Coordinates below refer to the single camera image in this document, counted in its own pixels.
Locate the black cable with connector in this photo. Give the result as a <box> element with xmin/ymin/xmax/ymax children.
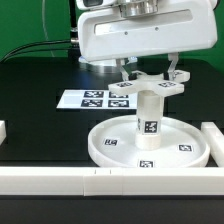
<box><xmin>0</xmin><ymin>37</ymin><xmax>80</xmax><ymax>64</ymax></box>

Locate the white marker sheet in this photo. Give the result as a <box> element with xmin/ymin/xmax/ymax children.
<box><xmin>57</xmin><ymin>90</ymin><xmax>137</xmax><ymax>109</ymax></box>

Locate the black vertical cable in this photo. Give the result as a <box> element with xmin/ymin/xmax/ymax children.
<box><xmin>68</xmin><ymin>0</ymin><xmax>80</xmax><ymax>38</ymax></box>

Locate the white right fence rail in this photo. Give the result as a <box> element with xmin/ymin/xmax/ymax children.
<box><xmin>201</xmin><ymin>122</ymin><xmax>224</xmax><ymax>168</ymax></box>

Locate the white round table top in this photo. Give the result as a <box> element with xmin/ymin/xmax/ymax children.
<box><xmin>88</xmin><ymin>115</ymin><xmax>210</xmax><ymax>168</ymax></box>

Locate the white fence rail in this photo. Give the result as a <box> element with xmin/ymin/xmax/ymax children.
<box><xmin>0</xmin><ymin>120</ymin><xmax>6</xmax><ymax>145</ymax></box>
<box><xmin>201</xmin><ymin>122</ymin><xmax>224</xmax><ymax>168</ymax></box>
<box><xmin>0</xmin><ymin>167</ymin><xmax>224</xmax><ymax>196</ymax></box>

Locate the white left fence rail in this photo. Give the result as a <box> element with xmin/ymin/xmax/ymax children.
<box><xmin>0</xmin><ymin>120</ymin><xmax>6</xmax><ymax>145</ymax></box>

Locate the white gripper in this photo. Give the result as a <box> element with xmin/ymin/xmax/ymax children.
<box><xmin>77</xmin><ymin>0</ymin><xmax>218</xmax><ymax>81</ymax></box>

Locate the white cross-shaped table base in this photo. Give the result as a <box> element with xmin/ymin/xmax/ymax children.
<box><xmin>108</xmin><ymin>70</ymin><xmax>190</xmax><ymax>97</ymax></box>

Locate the white front fence rail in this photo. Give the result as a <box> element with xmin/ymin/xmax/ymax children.
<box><xmin>0</xmin><ymin>167</ymin><xmax>224</xmax><ymax>196</ymax></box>

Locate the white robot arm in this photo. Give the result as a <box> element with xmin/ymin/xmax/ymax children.
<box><xmin>76</xmin><ymin>0</ymin><xmax>218</xmax><ymax>78</ymax></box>

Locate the thin white cable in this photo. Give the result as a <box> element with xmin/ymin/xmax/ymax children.
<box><xmin>41</xmin><ymin>0</ymin><xmax>55</xmax><ymax>58</ymax></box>

